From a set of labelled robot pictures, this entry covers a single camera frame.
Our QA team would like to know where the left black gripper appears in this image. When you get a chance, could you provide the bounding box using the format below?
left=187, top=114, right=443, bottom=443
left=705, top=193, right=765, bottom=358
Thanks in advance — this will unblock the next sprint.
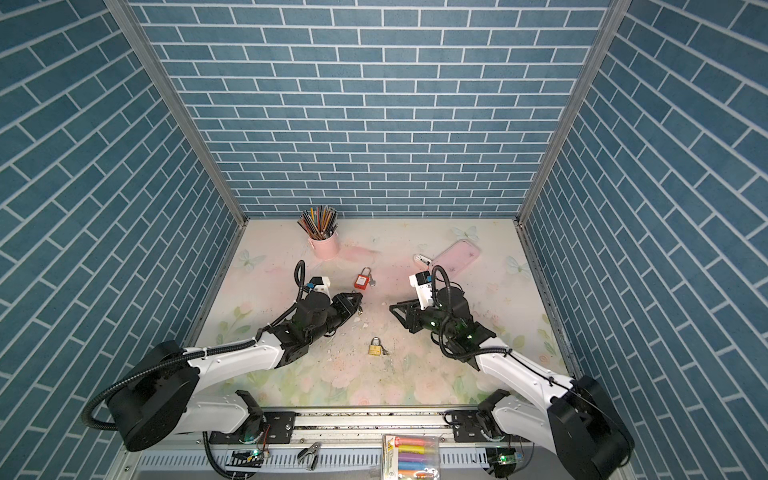
left=306, top=291, right=364, bottom=346

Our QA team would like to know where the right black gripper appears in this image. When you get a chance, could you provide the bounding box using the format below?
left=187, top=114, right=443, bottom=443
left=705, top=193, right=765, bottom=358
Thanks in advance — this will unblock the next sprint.
left=389, top=297, right=457, bottom=339

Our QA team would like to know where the red padlock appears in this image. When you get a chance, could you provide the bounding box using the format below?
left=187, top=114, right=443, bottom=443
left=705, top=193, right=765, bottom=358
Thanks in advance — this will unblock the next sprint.
left=353, top=267, right=371, bottom=290

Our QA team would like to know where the large brass padlock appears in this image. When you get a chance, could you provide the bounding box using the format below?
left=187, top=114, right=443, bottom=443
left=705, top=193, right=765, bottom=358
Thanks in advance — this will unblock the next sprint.
left=368, top=337, right=384, bottom=356

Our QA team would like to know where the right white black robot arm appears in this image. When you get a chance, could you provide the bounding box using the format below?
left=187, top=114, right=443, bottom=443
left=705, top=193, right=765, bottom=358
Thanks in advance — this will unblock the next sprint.
left=389, top=265, right=635, bottom=479

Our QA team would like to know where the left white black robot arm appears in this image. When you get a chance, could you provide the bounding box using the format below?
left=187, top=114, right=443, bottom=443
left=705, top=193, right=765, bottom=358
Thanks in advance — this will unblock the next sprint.
left=80, top=261, right=363, bottom=452

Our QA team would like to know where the white small device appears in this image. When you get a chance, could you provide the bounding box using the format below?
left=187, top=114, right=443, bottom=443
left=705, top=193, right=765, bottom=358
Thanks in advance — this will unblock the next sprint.
left=413, top=254, right=432, bottom=267

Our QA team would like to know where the pink pencil cup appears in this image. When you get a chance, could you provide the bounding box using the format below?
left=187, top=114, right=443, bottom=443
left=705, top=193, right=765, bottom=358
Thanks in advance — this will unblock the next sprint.
left=309, top=233, right=340, bottom=261

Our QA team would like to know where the pink case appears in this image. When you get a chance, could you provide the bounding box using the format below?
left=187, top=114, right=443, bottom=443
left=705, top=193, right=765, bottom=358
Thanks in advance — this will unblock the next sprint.
left=432, top=239, right=481, bottom=280

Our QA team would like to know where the coloured pencils bundle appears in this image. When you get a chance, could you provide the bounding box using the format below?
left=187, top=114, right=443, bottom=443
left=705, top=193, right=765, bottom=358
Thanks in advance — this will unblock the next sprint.
left=297, top=205, right=338, bottom=240

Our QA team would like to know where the marker pack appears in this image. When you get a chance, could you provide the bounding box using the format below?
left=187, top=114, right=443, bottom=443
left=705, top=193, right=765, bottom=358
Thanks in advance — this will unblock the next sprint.
left=381, top=435, right=441, bottom=480

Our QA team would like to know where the black metal clip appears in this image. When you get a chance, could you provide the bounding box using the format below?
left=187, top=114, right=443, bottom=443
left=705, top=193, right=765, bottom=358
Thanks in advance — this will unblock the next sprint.
left=297, top=442, right=322, bottom=471

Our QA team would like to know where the right circuit board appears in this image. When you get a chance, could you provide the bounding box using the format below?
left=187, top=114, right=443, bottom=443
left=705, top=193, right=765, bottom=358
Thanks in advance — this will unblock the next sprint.
left=485, top=447, right=519, bottom=479

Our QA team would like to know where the circuit board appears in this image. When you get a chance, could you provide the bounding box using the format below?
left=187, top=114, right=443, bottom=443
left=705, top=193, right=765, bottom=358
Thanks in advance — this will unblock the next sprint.
left=485, top=447, right=519, bottom=479
left=227, top=449, right=266, bottom=468

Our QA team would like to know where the left circuit board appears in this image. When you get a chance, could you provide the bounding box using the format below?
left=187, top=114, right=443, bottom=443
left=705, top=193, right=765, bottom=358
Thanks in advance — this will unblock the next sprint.
left=227, top=449, right=266, bottom=468

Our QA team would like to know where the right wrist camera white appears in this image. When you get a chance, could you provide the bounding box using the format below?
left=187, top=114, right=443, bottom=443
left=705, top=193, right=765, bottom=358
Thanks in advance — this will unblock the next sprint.
left=409, top=271, right=434, bottom=310

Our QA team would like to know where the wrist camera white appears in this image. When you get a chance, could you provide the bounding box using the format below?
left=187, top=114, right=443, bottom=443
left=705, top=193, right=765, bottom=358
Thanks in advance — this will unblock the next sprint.
left=304, top=276, right=331, bottom=297
left=409, top=271, right=434, bottom=310

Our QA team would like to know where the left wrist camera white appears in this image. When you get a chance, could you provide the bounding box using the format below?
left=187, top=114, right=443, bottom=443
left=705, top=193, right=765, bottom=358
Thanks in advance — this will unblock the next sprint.
left=304, top=276, right=331, bottom=297

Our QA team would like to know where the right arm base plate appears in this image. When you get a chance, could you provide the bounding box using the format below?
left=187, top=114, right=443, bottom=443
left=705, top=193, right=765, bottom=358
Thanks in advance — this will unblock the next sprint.
left=443, top=410, right=527, bottom=443

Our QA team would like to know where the aluminium front rail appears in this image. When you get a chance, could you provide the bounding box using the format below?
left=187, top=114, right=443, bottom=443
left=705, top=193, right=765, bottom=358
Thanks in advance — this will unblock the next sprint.
left=110, top=405, right=631, bottom=469

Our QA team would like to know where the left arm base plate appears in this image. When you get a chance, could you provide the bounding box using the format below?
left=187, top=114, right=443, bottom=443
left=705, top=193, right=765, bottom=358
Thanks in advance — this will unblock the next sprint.
left=209, top=411, right=297, bottom=445

